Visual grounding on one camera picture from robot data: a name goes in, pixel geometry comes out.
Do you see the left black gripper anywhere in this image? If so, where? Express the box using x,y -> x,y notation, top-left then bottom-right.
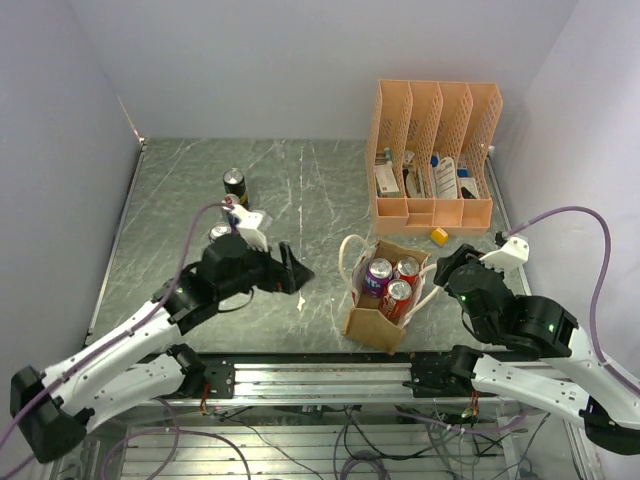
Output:
216,235 -> 314,300

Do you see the brown canvas bag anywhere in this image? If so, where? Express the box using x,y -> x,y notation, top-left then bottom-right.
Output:
338,234 -> 442,354

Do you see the red cola can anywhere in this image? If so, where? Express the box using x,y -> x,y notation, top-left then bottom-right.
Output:
378,279 -> 413,323
393,256 -> 420,287

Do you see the purple soda can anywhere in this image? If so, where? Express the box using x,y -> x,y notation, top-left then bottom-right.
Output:
362,257 -> 393,298
208,222 -> 233,243

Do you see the red tab energy can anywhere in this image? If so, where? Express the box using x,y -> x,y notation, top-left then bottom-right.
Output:
221,193 -> 240,229

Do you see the black beverage can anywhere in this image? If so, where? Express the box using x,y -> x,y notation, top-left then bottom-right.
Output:
222,168 -> 250,209

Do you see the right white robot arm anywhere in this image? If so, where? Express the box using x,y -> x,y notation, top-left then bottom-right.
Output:
434,236 -> 639,456

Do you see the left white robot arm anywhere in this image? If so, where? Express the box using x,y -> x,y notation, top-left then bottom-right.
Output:
9,234 -> 314,464

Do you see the small yellow block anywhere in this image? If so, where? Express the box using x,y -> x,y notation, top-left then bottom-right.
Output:
430,228 -> 449,247

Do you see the white striped package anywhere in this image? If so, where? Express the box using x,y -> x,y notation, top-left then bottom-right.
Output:
433,157 -> 458,200

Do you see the red white box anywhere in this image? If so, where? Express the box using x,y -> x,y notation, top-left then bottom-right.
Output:
374,163 -> 401,198

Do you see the orange file organizer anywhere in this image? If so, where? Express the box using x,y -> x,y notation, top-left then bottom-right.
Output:
365,80 -> 503,236

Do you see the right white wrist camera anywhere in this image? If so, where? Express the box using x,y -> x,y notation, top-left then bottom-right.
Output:
479,235 -> 530,273

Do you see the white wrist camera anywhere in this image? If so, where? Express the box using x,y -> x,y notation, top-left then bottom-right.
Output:
233,204 -> 271,252
479,235 -> 530,273

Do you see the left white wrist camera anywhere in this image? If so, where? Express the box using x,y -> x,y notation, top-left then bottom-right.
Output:
233,204 -> 271,252

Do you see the aluminium frame rail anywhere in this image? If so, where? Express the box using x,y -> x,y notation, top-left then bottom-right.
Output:
54,352 -> 576,407

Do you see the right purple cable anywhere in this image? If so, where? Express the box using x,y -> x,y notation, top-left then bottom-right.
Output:
509,205 -> 640,396

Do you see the purple cable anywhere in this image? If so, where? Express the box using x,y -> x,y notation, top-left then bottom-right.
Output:
509,205 -> 640,396
0,202 -> 236,480

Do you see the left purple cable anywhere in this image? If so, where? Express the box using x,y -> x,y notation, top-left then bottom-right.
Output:
0,202 -> 236,480

